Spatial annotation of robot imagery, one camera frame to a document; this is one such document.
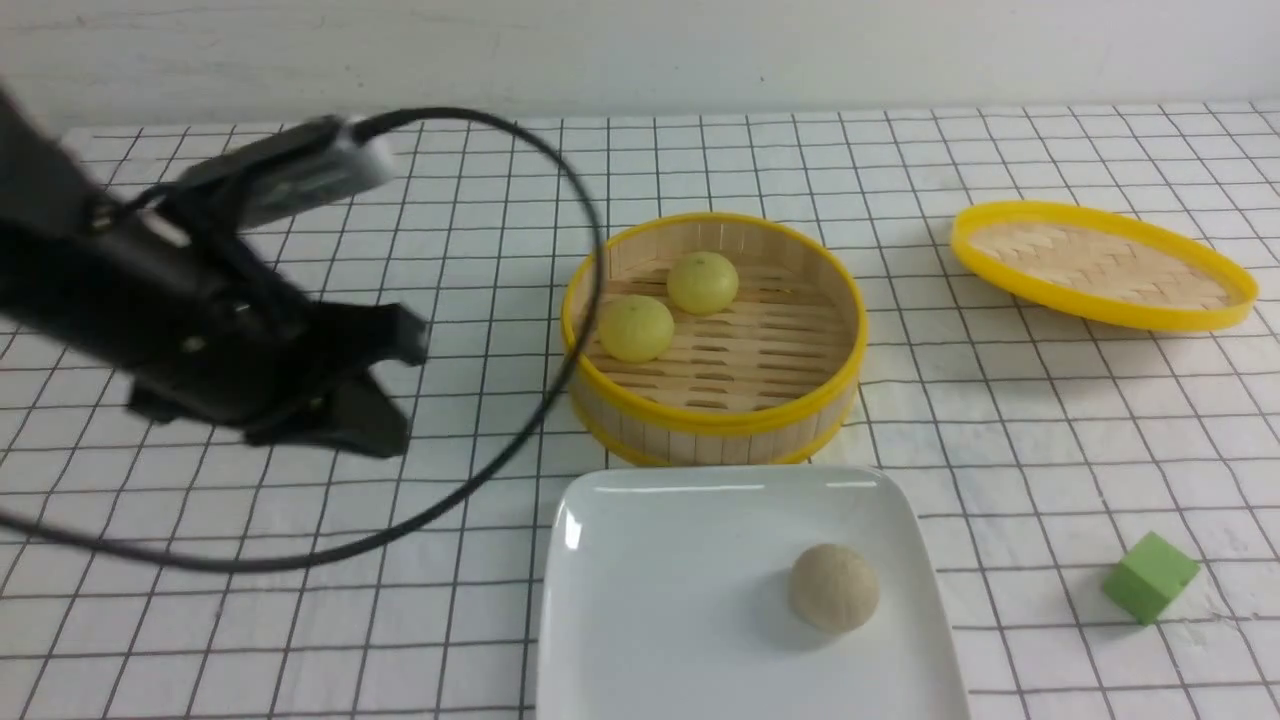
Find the white grid tablecloth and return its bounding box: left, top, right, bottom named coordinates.
left=1, top=101, right=1277, bottom=719

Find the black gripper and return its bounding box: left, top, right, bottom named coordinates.
left=90, top=190, right=430, bottom=459

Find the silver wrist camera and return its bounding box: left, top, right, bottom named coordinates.
left=177, top=115, right=397, bottom=229

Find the yellow steamed bun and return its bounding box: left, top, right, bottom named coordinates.
left=666, top=251, right=740, bottom=316
left=596, top=295, right=675, bottom=363

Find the yellow rimmed bamboo steamer lid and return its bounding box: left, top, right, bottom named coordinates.
left=950, top=201, right=1260, bottom=334

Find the green foam cube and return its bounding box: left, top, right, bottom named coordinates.
left=1101, top=532, right=1201, bottom=626

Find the yellow rimmed bamboo steamer basket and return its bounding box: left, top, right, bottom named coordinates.
left=559, top=213, right=869, bottom=466

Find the black camera cable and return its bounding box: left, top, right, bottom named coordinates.
left=0, top=106, right=607, bottom=575

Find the white square ceramic plate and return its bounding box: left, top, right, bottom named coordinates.
left=536, top=464, right=972, bottom=719

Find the beige steamed bun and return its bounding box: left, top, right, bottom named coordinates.
left=787, top=543, right=881, bottom=635

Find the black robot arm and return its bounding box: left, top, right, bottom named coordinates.
left=3, top=97, right=428, bottom=457

